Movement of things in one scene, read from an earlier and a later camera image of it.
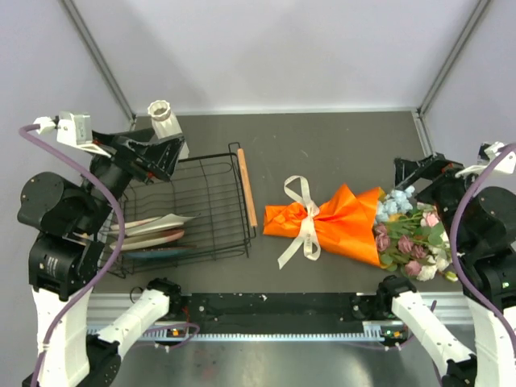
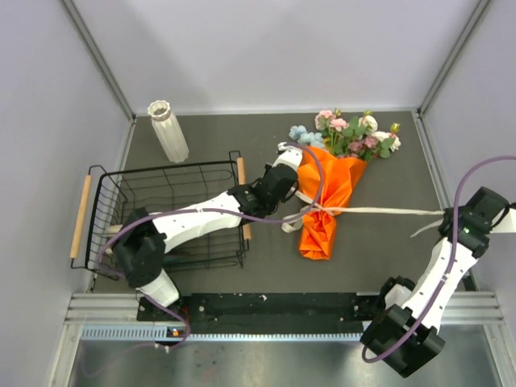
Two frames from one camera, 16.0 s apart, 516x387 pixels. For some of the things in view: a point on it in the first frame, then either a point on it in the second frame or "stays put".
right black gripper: x=405 y=171 -> x=448 y=212
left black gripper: x=159 y=159 -> x=268 y=165
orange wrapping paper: x=389 y=229 -> x=339 y=151
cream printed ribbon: x=309 y=239 -> x=318 y=207
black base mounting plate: x=269 y=314 stays put
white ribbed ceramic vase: x=165 y=123 stays put
